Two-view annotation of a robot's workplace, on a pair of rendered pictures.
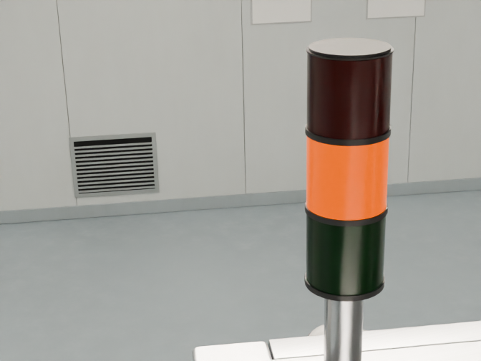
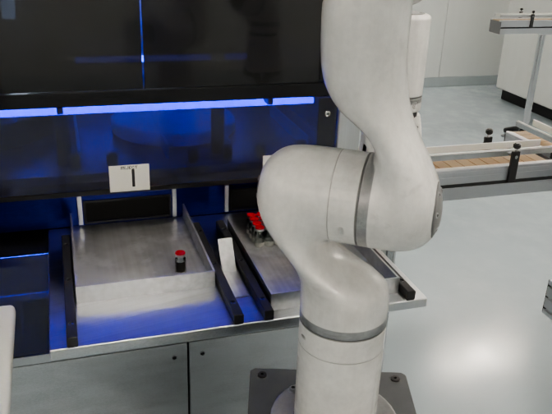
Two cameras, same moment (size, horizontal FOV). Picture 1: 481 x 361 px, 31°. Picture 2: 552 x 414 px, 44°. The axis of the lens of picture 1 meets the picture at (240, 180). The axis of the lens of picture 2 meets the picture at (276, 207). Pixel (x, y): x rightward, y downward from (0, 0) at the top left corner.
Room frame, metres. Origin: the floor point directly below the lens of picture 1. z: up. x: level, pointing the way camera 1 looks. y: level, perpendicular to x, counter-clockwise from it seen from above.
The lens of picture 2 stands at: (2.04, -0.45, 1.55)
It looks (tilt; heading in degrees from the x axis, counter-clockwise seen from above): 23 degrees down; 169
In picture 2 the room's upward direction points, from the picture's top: 2 degrees clockwise
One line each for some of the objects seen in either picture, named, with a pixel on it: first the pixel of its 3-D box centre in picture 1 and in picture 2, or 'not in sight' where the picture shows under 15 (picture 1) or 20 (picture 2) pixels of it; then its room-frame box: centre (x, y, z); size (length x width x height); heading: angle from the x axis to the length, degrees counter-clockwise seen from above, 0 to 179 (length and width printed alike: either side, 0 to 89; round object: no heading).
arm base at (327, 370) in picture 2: not in sight; (338, 372); (1.27, -0.19, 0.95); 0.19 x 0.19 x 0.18
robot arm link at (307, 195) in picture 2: not in sight; (325, 235); (1.25, -0.22, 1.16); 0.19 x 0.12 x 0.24; 62
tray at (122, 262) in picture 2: not in sight; (136, 247); (0.73, -0.48, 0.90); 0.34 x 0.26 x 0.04; 7
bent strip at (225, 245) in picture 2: not in sight; (232, 266); (0.86, -0.29, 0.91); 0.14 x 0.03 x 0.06; 7
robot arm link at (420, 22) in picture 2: not in sight; (397, 52); (0.97, -0.04, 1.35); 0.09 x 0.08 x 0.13; 62
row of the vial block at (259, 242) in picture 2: not in sight; (293, 232); (0.71, -0.14, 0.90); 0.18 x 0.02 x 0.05; 97
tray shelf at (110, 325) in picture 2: not in sight; (223, 264); (0.78, -0.30, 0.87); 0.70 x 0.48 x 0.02; 97
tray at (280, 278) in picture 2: not in sight; (306, 253); (0.80, -0.13, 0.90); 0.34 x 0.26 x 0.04; 7
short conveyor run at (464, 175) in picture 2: not in sight; (443, 166); (0.37, 0.36, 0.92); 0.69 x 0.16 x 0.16; 97
